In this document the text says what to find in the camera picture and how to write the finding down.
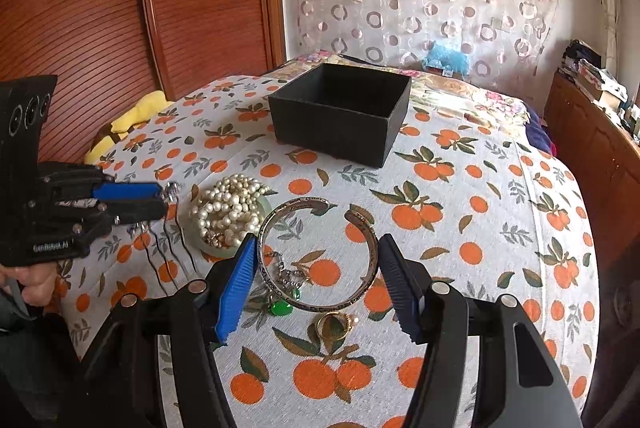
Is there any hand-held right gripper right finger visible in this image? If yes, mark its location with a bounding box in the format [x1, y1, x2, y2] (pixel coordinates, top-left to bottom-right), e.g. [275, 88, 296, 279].
[378, 233, 583, 428]

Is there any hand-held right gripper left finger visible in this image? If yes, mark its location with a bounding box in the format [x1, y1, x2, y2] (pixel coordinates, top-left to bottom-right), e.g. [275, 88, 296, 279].
[75, 232, 261, 428]

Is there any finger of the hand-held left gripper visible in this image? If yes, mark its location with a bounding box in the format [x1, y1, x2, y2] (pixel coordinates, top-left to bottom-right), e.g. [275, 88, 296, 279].
[100, 199, 170, 227]
[91, 173, 166, 204]

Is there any silver cuff bracelet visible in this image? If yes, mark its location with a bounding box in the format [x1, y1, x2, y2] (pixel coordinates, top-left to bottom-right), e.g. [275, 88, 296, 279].
[257, 196, 382, 312]

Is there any black square box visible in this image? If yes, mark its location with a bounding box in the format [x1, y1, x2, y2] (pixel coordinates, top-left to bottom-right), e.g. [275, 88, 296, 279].
[268, 62, 412, 169]

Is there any person's left forearm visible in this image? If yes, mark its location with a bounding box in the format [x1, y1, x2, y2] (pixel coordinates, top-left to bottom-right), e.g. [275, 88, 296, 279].
[0, 295, 98, 428]

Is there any person's left hand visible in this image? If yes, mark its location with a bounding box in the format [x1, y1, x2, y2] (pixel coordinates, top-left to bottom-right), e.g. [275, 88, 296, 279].
[0, 265, 57, 309]

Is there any pale green jade bangle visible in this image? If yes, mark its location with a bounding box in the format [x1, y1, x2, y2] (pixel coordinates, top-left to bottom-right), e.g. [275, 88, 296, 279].
[186, 194, 274, 260]

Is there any orange print bedsheet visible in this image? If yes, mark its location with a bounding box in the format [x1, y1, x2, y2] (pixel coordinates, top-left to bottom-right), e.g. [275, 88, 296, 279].
[57, 73, 601, 428]

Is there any yellow plush toy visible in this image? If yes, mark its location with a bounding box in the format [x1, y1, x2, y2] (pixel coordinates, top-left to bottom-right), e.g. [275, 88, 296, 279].
[84, 90, 169, 166]

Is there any wooden slatted wardrobe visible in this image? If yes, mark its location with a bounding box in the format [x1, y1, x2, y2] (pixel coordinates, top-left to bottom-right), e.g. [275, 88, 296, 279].
[0, 0, 287, 165]

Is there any purple cloth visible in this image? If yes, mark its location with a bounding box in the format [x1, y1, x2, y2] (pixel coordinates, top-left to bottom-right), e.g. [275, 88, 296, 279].
[521, 102, 559, 157]

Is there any wooden cabinet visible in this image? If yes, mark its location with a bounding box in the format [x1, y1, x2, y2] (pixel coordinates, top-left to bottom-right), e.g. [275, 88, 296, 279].
[542, 72, 640, 270]

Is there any blue fluffy toy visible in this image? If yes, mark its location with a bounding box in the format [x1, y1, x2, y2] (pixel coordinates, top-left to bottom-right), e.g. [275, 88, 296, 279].
[425, 40, 474, 77]

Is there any pile of books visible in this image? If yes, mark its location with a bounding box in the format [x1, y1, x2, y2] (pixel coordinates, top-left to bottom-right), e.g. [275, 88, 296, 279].
[560, 39, 640, 135]

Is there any gold ring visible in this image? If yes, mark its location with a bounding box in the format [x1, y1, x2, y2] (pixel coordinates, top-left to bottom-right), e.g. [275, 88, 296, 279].
[314, 311, 360, 340]

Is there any white pearl necklace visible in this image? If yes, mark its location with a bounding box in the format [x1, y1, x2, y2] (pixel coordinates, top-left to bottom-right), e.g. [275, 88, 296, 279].
[189, 174, 266, 250]

